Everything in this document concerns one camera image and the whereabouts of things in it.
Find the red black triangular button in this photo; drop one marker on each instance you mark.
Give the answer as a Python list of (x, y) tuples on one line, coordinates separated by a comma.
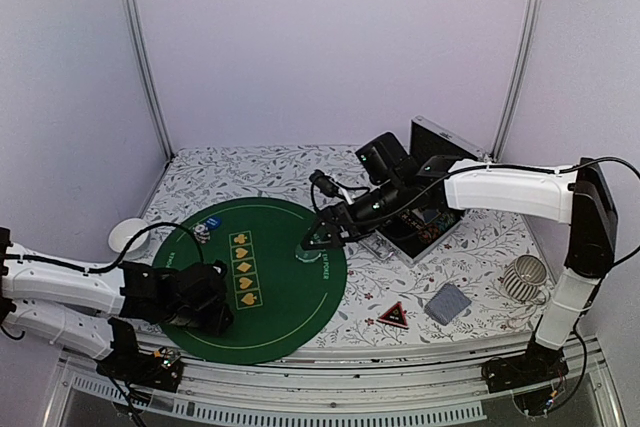
[(395, 316)]

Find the blue small blind button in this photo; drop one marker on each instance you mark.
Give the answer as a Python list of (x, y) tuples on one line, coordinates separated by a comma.
[(213, 223)]

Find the boxed card deck in case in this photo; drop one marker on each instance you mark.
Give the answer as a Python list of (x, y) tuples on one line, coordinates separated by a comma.
[(426, 217)]

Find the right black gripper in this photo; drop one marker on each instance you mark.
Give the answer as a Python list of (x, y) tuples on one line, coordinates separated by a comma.
[(330, 215)]

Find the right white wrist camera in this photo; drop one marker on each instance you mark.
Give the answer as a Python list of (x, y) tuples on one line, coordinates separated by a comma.
[(328, 187)]

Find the white bowl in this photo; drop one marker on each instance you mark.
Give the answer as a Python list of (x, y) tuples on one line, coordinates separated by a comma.
[(124, 231)]

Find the aluminium poker chip case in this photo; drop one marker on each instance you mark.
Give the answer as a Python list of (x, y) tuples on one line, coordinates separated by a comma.
[(413, 233)]

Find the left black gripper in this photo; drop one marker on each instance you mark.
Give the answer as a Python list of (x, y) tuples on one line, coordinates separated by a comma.
[(217, 324)]

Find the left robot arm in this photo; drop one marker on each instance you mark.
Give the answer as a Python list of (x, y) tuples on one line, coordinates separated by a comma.
[(88, 307)]

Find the striped ceramic mug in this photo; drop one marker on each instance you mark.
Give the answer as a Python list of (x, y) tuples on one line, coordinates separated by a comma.
[(524, 278)]

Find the clear dealer button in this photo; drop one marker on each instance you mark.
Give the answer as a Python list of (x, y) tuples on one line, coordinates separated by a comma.
[(306, 256)]

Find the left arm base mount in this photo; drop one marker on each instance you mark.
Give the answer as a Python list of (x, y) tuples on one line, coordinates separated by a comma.
[(160, 370)]

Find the round green poker mat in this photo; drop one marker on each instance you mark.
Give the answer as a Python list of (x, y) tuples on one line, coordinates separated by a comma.
[(278, 302)]

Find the aluminium frame post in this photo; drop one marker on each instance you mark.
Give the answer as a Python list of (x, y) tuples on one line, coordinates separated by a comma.
[(132, 15), (525, 43)]

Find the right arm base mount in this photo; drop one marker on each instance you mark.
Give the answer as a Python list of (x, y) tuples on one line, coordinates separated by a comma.
[(537, 364)]

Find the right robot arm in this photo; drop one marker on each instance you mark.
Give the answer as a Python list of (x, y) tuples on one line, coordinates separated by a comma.
[(576, 195)]

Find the left aluminium frame post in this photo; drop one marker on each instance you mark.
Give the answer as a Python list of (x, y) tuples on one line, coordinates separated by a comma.
[(132, 15)]

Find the front row poker chips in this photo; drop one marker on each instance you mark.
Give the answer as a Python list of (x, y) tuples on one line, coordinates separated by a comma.
[(436, 228)]

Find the right aluminium frame post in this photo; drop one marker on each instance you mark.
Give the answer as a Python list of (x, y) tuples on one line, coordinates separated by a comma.
[(525, 43)]

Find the grey playing card deck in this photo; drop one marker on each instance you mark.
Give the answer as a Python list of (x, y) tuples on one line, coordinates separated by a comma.
[(446, 304)]

